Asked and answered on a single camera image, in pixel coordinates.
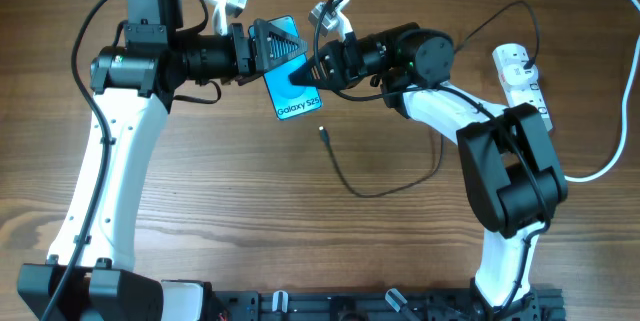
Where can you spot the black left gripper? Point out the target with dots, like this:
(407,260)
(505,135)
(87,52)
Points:
(262,50)

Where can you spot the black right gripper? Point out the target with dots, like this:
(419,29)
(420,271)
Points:
(343,62)

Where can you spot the blue Galaxy smartphone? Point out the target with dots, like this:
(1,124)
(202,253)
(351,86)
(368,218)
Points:
(290,100)

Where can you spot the white power strip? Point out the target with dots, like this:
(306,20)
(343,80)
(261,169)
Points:
(514,53)

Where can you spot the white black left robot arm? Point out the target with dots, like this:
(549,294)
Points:
(89,270)

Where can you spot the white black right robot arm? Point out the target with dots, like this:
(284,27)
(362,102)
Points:
(512,174)

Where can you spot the white USB charger adapter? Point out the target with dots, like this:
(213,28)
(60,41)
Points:
(516,77)

